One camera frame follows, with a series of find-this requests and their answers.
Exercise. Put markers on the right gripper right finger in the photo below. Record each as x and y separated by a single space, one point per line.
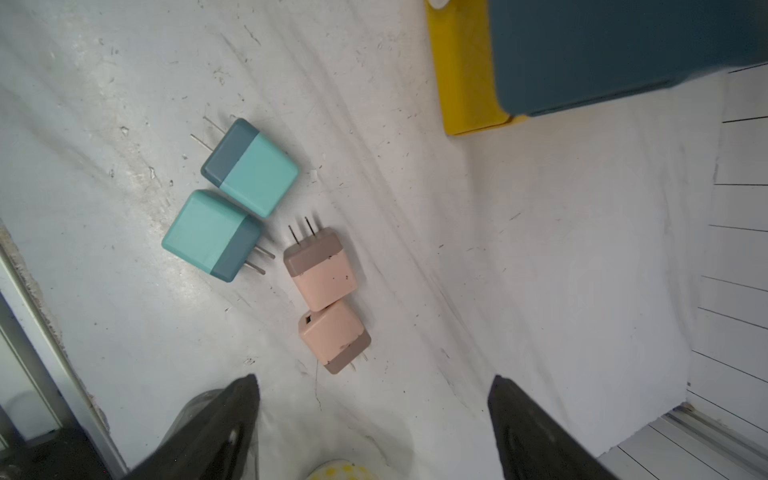
530 443

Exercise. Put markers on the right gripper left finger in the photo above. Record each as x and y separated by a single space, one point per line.
204 438

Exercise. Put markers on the pink plug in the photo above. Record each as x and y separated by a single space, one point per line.
319 267
335 335

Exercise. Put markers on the teal yellow drawer cabinet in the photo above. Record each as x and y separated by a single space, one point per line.
501 62

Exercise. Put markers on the dark transparent cup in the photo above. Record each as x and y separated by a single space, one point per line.
198 432

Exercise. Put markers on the patterned yellow blue plate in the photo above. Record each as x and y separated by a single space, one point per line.
341 470

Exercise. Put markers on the teal plug center lower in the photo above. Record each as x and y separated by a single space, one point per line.
215 235

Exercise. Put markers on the teal plug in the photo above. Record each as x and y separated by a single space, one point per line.
248 167
215 235

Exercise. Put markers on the teal plug center upper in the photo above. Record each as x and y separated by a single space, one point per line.
248 167

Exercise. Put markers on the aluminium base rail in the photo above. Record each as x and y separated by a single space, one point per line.
38 349

